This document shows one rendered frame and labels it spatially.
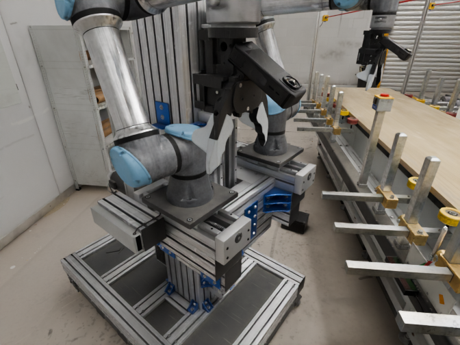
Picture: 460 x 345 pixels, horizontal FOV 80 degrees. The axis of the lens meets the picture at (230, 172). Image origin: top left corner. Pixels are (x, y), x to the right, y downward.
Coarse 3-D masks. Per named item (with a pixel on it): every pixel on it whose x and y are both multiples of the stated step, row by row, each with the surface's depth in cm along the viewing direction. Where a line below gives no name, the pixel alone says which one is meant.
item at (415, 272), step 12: (348, 264) 87; (360, 264) 87; (372, 264) 87; (384, 264) 87; (396, 264) 87; (384, 276) 86; (396, 276) 85; (408, 276) 85; (420, 276) 84; (432, 276) 84; (444, 276) 84
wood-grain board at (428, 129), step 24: (336, 96) 290; (360, 96) 290; (360, 120) 211; (384, 120) 211; (408, 120) 211; (432, 120) 211; (456, 120) 211; (384, 144) 169; (408, 144) 167; (432, 144) 167; (456, 144) 167; (408, 168) 141; (456, 168) 138; (432, 192) 122; (456, 192) 117
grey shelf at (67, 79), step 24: (48, 48) 229; (72, 48) 226; (48, 72) 238; (72, 72) 235; (72, 96) 245; (72, 120) 256; (96, 120) 253; (72, 144) 268; (96, 144) 264; (72, 168) 282; (96, 168) 277
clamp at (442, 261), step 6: (438, 252) 91; (438, 258) 90; (444, 258) 88; (438, 264) 90; (444, 264) 87; (450, 264) 85; (456, 264) 85; (450, 270) 84; (456, 270) 83; (456, 276) 82; (450, 282) 84; (456, 282) 82; (456, 288) 82
